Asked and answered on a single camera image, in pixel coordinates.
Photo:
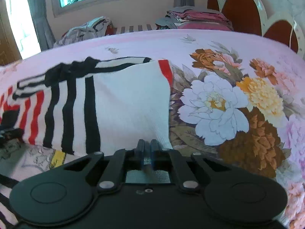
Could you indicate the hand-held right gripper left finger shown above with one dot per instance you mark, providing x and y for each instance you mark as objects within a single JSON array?
[{"x": 140, "y": 150}]

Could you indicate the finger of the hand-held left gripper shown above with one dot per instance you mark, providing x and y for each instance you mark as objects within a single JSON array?
[{"x": 10, "y": 135}]

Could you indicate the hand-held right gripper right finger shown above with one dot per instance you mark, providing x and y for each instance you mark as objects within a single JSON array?
[{"x": 156, "y": 150}]

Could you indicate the black red white striped sweater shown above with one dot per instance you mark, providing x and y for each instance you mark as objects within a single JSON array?
[{"x": 124, "y": 100}]

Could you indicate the pile of grey white clothes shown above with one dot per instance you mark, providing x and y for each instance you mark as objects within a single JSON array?
[{"x": 81, "y": 32}]

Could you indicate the stack of folded pink clothes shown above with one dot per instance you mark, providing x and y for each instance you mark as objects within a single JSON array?
[{"x": 202, "y": 20}]

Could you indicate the wooden door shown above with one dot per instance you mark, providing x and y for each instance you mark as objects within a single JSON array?
[{"x": 8, "y": 43}]

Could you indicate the pink floral bed sheet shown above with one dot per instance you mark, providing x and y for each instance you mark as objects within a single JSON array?
[{"x": 147, "y": 45}]

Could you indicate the red scalloped headboard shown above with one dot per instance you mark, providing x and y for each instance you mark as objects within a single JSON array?
[{"x": 240, "y": 12}]

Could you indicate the white measuring tape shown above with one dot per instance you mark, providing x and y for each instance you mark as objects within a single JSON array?
[{"x": 298, "y": 35}]

